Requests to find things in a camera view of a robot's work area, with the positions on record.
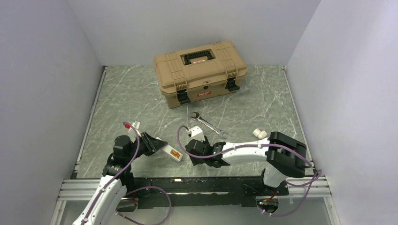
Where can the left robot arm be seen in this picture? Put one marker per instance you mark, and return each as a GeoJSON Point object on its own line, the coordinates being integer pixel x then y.
{"type": "Point", "coordinates": [117, 180]}

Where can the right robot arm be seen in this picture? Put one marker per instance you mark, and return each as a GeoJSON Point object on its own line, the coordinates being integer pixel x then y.
{"type": "Point", "coordinates": [286, 157]}

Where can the tan plastic toolbox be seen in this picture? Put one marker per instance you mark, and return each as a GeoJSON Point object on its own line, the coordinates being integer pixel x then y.
{"type": "Point", "coordinates": [194, 74]}

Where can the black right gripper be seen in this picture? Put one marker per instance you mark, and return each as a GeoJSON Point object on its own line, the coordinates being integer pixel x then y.
{"type": "Point", "coordinates": [195, 161]}

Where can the white pipe elbow fitting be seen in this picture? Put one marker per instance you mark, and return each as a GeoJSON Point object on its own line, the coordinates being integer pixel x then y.
{"type": "Point", "coordinates": [260, 134]}

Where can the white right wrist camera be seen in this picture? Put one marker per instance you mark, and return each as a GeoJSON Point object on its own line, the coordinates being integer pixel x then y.
{"type": "Point", "coordinates": [195, 133]}

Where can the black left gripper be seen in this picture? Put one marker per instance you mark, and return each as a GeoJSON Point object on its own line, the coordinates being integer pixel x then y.
{"type": "Point", "coordinates": [152, 145]}

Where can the orange battery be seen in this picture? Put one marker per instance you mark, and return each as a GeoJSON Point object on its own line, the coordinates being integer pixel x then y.
{"type": "Point", "coordinates": [175, 154]}

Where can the white air conditioner remote control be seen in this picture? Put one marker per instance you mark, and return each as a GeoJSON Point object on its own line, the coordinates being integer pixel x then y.
{"type": "Point", "coordinates": [167, 149]}

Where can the silver combination wrench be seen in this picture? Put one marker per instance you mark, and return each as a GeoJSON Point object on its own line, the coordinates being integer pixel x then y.
{"type": "Point", "coordinates": [196, 116]}

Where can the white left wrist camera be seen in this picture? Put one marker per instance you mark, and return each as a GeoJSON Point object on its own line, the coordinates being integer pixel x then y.
{"type": "Point", "coordinates": [131, 127]}

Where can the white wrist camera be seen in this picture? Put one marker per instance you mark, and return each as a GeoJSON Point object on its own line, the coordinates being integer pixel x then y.
{"type": "Point", "coordinates": [131, 127]}
{"type": "Point", "coordinates": [195, 133]}

